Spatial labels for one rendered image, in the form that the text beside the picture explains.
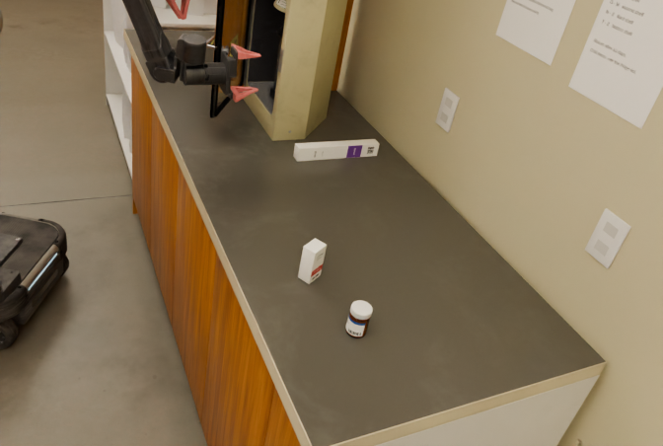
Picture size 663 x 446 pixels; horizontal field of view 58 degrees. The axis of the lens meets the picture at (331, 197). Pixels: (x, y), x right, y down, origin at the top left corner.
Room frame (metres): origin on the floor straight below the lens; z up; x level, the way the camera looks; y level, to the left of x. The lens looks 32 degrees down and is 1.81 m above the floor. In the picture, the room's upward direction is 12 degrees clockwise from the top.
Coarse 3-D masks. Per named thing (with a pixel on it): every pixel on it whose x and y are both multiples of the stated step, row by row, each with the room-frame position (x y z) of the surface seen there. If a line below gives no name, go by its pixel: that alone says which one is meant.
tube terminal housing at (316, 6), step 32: (288, 0) 1.67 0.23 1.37; (320, 0) 1.70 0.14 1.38; (288, 32) 1.66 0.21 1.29; (320, 32) 1.71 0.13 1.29; (288, 64) 1.67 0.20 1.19; (320, 64) 1.74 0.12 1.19; (256, 96) 1.82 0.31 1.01; (288, 96) 1.67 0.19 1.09; (320, 96) 1.80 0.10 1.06; (288, 128) 1.68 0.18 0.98
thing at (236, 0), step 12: (228, 0) 1.68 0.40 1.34; (240, 0) 1.80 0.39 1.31; (228, 12) 1.69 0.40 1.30; (240, 12) 1.81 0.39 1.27; (216, 24) 1.61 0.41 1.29; (228, 24) 1.70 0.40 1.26; (240, 24) 1.82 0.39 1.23; (216, 36) 1.61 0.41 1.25; (228, 36) 1.71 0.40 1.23; (240, 36) 1.83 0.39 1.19; (216, 48) 1.61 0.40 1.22; (240, 60) 1.86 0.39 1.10; (240, 72) 1.87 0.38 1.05
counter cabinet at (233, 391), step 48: (144, 96) 2.11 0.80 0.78; (144, 144) 2.11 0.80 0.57; (144, 192) 2.10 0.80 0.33; (192, 240) 1.41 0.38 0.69; (192, 288) 1.38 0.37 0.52; (192, 336) 1.35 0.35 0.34; (240, 336) 1.01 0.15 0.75; (192, 384) 1.32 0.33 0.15; (240, 384) 0.97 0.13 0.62; (576, 384) 0.93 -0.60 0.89; (240, 432) 0.94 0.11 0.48; (288, 432) 0.74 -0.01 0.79; (432, 432) 0.74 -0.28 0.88; (480, 432) 0.81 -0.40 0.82; (528, 432) 0.89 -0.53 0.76
